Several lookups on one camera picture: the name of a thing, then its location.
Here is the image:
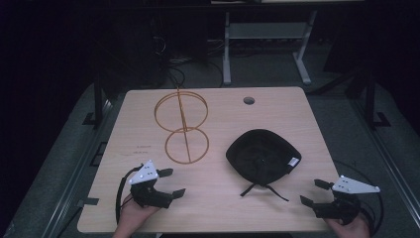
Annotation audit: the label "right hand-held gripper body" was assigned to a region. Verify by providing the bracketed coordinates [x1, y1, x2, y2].
[312, 175, 381, 226]

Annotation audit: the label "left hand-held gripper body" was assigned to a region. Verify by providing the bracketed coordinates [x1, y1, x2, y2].
[128, 160, 173, 209]

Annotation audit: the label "gold wire hat stand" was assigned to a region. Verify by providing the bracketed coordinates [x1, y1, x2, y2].
[154, 86, 211, 166]

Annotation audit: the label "black hat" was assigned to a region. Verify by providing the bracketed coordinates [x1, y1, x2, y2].
[225, 128, 303, 202]

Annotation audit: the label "person's right hand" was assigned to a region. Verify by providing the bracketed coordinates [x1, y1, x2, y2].
[324, 215, 371, 238]

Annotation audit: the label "person's left hand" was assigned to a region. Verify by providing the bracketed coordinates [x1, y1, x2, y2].
[112, 193, 160, 238]

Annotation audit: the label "black tape strip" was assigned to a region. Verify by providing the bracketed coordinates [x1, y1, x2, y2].
[76, 196, 100, 208]

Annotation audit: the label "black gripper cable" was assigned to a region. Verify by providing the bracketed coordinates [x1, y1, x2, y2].
[332, 160, 386, 236]
[115, 164, 145, 226]

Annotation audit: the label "aluminium rail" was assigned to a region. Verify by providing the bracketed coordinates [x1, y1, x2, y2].
[41, 98, 115, 238]
[350, 98, 420, 229]

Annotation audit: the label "black stand post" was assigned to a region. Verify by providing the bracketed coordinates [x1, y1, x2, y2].
[346, 70, 392, 131]
[82, 63, 112, 128]

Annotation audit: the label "dark floor cables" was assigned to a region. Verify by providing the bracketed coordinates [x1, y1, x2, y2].
[150, 33, 226, 88]

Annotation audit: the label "white metal table frame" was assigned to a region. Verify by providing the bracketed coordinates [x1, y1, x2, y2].
[222, 9, 319, 86]

